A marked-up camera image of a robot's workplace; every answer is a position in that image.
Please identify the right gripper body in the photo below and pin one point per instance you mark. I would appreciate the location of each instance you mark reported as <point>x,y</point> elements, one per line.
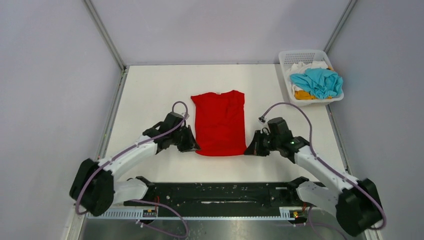
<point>260,142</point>

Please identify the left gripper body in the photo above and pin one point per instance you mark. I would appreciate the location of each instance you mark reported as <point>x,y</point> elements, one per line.
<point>181,139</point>

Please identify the red t-shirt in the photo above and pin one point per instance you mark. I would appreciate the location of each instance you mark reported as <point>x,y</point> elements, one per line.
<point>219,123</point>

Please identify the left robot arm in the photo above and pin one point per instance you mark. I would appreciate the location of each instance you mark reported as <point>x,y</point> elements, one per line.
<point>97,185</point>

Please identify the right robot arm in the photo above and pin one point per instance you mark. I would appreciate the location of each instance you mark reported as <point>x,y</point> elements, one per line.
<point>338,192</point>

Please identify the yellow t-shirt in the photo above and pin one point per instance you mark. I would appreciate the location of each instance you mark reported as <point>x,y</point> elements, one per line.
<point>305,96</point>

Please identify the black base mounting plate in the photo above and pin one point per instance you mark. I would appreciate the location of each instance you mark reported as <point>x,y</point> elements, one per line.
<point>221,199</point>

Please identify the light blue t-shirt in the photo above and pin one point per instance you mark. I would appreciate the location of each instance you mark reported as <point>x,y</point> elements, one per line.
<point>319,82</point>

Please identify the white t-shirt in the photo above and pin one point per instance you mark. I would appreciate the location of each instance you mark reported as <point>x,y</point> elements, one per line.
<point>300,68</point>

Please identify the white plastic laundry basket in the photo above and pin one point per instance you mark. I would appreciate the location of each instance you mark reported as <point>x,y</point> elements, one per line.
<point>288,57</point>

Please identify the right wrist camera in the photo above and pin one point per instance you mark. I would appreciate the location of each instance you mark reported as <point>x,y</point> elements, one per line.
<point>263,120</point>

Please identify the aluminium frame rail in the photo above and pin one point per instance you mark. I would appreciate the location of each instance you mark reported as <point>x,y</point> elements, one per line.
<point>148,214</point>

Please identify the left aluminium corner post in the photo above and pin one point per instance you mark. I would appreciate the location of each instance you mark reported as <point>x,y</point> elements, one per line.
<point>97,20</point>

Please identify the aluminium corner post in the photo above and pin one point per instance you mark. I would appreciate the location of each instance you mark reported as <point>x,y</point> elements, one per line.
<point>340,24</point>
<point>97,20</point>

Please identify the right aluminium corner post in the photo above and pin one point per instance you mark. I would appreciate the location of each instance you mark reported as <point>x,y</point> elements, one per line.
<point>340,24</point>

